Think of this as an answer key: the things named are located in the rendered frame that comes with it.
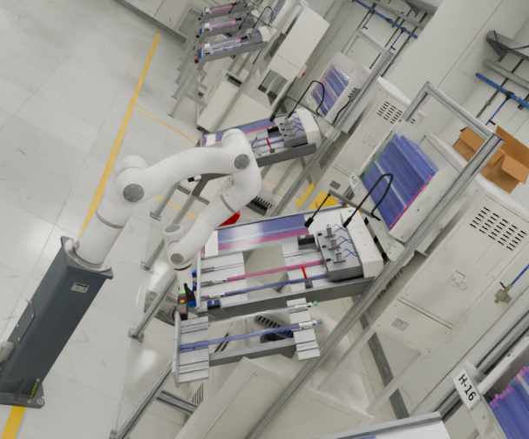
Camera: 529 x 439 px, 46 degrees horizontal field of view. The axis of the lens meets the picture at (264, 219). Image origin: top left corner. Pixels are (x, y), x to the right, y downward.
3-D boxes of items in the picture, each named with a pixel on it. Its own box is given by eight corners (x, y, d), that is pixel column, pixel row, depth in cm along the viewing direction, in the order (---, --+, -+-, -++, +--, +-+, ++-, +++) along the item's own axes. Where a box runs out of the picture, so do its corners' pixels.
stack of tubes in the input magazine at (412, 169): (389, 229, 241) (433, 173, 233) (360, 178, 287) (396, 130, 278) (414, 244, 245) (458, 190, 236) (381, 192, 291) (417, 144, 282)
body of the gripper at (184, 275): (172, 257, 252) (179, 280, 257) (171, 270, 243) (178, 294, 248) (191, 253, 252) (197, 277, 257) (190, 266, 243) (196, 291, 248)
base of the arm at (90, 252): (67, 265, 226) (91, 226, 220) (60, 234, 240) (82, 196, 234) (114, 277, 238) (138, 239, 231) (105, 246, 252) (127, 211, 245)
